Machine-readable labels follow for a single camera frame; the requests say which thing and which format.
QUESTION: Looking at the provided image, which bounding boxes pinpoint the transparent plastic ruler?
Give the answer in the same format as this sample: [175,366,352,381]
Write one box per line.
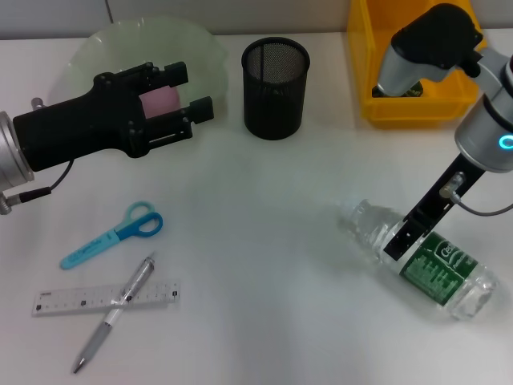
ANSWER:
[31,279,182,318]

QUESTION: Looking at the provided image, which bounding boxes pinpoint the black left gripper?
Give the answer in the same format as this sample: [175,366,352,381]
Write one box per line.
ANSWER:
[11,61,214,173]

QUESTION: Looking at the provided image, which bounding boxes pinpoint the green plastic wrapper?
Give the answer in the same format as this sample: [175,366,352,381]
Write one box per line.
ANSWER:
[402,79,425,98]

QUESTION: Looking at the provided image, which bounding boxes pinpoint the green glass fruit plate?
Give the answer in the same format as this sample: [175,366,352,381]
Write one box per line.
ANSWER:
[47,16,230,153]

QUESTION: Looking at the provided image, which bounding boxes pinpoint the black mesh pen cup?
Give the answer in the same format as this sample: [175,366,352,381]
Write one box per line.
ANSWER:
[240,36,311,141]

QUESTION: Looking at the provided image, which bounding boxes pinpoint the clear silver ballpoint pen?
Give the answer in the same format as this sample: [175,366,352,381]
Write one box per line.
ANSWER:
[71,250,160,375]

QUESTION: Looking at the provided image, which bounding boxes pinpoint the yellow plastic storage bin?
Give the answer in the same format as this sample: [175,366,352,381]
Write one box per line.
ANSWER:
[346,0,488,129]

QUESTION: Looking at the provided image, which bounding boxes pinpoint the clear bottle with green label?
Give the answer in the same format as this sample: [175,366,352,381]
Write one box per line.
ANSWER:
[339,199,498,321]

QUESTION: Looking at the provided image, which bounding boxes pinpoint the blue scissors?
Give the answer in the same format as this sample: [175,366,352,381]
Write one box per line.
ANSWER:
[59,201,164,271]

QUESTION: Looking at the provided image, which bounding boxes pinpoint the right gripper grey cable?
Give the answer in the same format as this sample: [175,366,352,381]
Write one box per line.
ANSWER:
[438,172,513,218]

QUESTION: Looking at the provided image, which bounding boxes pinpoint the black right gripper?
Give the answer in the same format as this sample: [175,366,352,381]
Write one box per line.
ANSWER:
[382,154,486,263]

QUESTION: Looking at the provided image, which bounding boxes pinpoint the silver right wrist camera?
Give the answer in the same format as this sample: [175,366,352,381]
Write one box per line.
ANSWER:
[371,3,484,99]

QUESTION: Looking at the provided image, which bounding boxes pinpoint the pink toy peach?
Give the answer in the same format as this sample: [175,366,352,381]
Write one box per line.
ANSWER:
[138,88,180,120]

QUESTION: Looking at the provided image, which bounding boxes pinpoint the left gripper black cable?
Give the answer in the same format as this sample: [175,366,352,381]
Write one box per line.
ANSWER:
[0,160,75,216]

